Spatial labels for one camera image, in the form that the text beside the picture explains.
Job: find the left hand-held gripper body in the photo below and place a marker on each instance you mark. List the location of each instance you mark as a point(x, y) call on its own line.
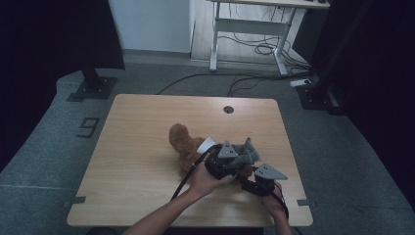
point(221, 166)

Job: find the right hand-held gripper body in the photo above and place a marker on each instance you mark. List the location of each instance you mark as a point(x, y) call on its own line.
point(261, 187)

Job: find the brown teddy bear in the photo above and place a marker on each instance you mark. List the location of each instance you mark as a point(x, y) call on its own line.
point(182, 140)

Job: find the person's right hand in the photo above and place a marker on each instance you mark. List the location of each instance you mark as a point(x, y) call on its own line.
point(274, 204)

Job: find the person's left hand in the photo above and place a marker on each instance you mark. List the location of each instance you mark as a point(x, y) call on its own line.
point(204, 182)

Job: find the grey tape strip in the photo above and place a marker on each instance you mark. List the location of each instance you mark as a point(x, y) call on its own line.
point(305, 202)
point(76, 200)

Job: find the black stand with slanted pole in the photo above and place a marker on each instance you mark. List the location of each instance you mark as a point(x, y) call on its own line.
point(321, 94)

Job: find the white power strip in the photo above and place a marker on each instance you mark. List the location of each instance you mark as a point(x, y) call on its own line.
point(300, 83)

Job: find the black stand with square base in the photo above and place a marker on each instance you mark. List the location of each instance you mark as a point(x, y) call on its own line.
point(94, 88)

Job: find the black curtain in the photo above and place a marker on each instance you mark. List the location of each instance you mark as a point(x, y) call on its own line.
point(385, 98)
point(49, 65)

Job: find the white metal frame desk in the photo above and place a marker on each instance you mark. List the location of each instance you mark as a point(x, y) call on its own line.
point(251, 26)

